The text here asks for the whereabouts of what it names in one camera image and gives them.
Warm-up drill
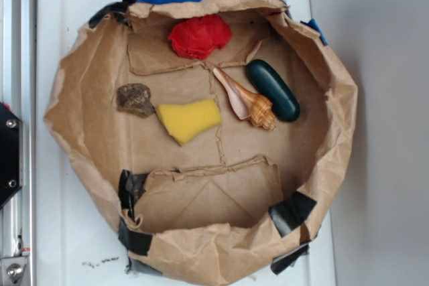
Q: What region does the yellow sponge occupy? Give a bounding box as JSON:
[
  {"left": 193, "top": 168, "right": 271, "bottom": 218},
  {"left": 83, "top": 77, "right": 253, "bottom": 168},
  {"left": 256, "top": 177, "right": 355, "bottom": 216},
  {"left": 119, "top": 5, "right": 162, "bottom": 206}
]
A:
[{"left": 156, "top": 98, "right": 222, "bottom": 146}]

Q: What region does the dark green oval sponge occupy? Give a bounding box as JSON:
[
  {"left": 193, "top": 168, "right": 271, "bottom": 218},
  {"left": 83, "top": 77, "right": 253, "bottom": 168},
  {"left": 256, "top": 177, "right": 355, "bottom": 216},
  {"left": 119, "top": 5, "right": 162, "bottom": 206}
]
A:
[{"left": 247, "top": 59, "right": 300, "bottom": 122}]

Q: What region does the brown paper bag bin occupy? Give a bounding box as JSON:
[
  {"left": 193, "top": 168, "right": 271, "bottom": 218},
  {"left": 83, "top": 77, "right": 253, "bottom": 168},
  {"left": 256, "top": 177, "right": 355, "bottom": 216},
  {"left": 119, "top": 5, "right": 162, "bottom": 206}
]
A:
[{"left": 58, "top": 0, "right": 358, "bottom": 285}]

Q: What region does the tan spiral conch shell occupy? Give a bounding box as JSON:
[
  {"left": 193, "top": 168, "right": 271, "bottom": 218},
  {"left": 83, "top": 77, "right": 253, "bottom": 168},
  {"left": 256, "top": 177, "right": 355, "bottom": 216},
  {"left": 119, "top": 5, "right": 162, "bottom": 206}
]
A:
[{"left": 212, "top": 67, "right": 276, "bottom": 130}]

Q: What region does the brown rock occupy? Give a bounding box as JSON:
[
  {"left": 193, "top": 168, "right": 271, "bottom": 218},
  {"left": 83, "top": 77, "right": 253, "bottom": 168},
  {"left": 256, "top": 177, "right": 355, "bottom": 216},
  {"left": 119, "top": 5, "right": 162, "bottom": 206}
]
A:
[{"left": 116, "top": 83, "right": 155, "bottom": 118}]

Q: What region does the red crumpled paper ball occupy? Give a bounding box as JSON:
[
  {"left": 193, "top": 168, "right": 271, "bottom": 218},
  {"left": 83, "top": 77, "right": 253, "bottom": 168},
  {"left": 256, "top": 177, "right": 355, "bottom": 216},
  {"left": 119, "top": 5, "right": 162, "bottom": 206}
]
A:
[{"left": 168, "top": 15, "right": 233, "bottom": 60}]

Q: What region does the black tape bottom left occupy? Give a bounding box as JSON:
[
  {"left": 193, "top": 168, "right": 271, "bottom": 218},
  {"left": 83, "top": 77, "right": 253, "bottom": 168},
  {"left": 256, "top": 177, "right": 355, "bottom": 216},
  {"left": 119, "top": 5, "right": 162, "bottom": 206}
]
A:
[{"left": 118, "top": 169, "right": 153, "bottom": 256}]

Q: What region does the black tape bottom right inner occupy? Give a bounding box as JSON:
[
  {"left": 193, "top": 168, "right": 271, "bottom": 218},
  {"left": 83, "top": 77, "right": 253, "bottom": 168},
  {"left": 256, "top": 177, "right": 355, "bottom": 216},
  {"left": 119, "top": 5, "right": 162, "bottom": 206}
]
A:
[{"left": 268, "top": 191, "right": 317, "bottom": 237}]

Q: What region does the blue tape strip right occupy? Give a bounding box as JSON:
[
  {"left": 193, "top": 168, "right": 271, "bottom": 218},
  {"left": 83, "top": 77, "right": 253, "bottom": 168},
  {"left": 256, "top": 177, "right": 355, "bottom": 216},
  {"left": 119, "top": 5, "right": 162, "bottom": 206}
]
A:
[{"left": 300, "top": 18, "right": 328, "bottom": 46}]

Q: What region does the black tape top left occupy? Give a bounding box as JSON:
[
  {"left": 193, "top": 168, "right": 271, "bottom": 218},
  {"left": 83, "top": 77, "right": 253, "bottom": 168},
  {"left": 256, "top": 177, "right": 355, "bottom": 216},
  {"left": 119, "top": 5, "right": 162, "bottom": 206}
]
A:
[{"left": 88, "top": 0, "right": 137, "bottom": 29}]

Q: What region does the black tape lower right edge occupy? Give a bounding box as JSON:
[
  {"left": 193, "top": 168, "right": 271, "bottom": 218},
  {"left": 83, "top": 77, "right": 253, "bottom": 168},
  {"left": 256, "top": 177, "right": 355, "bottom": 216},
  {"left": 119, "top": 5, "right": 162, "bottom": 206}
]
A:
[{"left": 270, "top": 242, "right": 310, "bottom": 275}]

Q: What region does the black mounting plate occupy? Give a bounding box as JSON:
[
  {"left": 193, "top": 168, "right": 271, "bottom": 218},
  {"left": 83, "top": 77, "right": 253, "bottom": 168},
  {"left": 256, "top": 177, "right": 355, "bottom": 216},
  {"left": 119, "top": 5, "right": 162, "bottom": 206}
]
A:
[{"left": 0, "top": 103, "right": 22, "bottom": 209}]

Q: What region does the aluminium frame rail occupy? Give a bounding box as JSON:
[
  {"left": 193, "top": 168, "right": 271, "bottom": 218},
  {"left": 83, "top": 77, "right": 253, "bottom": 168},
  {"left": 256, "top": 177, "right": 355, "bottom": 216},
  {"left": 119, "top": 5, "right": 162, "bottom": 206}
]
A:
[{"left": 1, "top": 0, "right": 36, "bottom": 285}]

